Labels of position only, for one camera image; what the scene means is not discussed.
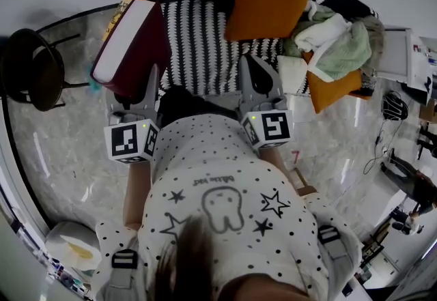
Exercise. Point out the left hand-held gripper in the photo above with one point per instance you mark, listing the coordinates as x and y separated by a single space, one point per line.
126 141

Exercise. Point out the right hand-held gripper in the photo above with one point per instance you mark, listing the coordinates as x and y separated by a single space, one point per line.
273 129

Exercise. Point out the maroon hardcover book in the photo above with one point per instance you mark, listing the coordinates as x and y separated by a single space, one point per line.
143 54

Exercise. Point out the person's left forearm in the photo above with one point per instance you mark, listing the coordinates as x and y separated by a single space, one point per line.
136 194

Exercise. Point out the person's right forearm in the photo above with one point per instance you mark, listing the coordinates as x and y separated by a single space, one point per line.
273 159

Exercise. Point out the yellow paperback book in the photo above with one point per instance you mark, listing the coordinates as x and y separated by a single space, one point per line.
117 13

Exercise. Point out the white pillow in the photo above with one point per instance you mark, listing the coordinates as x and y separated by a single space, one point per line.
292 72

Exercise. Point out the teal fluffy duster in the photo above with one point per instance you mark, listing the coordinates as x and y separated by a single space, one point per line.
94 86

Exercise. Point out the black trousers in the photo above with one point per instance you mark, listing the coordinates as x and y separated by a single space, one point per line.
184 105

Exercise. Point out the black white striped blanket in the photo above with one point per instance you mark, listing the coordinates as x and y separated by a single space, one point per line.
198 40

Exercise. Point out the green white fleece blanket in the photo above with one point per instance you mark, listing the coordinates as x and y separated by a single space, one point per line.
341 54

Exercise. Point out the white spotted t-shirt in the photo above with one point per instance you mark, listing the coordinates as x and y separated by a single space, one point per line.
205 156

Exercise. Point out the black round chair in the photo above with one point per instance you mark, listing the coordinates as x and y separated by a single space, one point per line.
44 84

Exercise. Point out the grey brown knitted throw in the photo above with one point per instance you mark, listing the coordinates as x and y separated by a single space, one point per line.
373 33

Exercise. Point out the white round bin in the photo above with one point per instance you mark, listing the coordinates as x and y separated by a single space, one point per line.
61 238

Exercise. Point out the white desk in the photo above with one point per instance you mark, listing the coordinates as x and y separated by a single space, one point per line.
418 67

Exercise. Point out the cardboard box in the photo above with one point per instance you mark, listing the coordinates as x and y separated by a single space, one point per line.
428 111

